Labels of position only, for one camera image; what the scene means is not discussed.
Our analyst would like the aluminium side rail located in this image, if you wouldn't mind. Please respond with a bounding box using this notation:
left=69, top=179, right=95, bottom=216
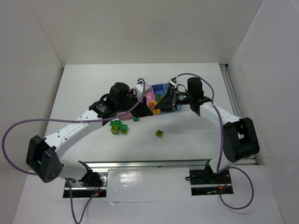
left=219, top=64, right=256, bottom=164

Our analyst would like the light blue bin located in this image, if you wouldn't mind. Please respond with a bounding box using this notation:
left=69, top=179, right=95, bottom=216
left=163, top=83, right=183, bottom=112

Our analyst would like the yellow round printed lego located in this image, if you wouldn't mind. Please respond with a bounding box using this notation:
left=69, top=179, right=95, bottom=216
left=149, top=100, right=162, bottom=115

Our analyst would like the lime lego in blue bin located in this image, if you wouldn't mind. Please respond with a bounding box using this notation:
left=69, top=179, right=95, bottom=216
left=156, top=94, right=163, bottom=103

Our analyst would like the lime square lego brick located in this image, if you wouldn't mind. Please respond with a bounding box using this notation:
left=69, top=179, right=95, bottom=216
left=156, top=130, right=163, bottom=138

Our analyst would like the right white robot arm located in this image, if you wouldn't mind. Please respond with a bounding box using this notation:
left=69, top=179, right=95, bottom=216
left=155, top=77, right=260, bottom=183

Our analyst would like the green square lego brick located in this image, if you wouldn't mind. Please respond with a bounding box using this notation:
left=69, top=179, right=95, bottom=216
left=121, top=124, right=128, bottom=131

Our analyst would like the large pink bin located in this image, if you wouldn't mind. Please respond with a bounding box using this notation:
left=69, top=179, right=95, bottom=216
left=117, top=112, right=133, bottom=121

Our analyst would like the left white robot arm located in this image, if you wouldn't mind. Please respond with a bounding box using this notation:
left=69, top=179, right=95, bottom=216
left=26, top=79, right=153, bottom=186

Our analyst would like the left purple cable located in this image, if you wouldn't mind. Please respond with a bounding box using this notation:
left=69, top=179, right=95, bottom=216
left=1, top=77, right=147, bottom=224

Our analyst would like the long green lego brick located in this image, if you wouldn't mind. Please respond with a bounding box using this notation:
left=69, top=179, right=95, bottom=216
left=110, top=120, right=122, bottom=127

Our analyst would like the narrow pink bin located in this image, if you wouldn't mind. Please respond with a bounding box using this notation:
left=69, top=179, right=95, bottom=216
left=145, top=91, right=155, bottom=105

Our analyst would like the aluminium front rail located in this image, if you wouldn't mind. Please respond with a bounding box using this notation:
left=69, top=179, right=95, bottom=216
left=85, top=160, right=208, bottom=169

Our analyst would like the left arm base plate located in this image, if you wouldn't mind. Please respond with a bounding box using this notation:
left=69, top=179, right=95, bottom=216
left=70, top=169, right=108, bottom=198

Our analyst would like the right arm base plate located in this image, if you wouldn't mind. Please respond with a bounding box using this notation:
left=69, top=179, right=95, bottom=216
left=185, top=170, right=234, bottom=196

